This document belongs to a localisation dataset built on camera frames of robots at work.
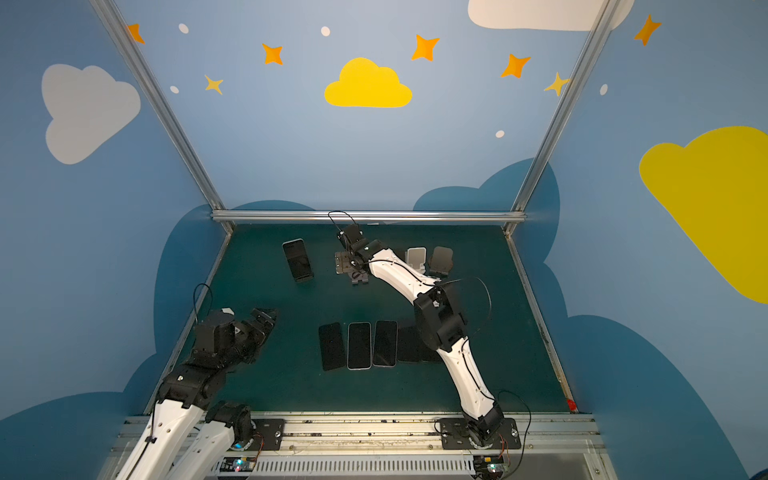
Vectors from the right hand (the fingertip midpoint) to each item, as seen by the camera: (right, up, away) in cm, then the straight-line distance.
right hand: (353, 258), depth 97 cm
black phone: (-20, 0, +5) cm, 20 cm away
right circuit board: (+36, -50, -26) cm, 67 cm away
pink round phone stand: (-2, -2, -9) cm, 9 cm away
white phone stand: (+21, 0, +5) cm, 22 cm away
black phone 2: (-6, -26, -8) cm, 28 cm away
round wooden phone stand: (+30, -1, +7) cm, 31 cm away
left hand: (-17, -16, -20) cm, 31 cm away
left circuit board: (-25, -50, -26) cm, 61 cm away
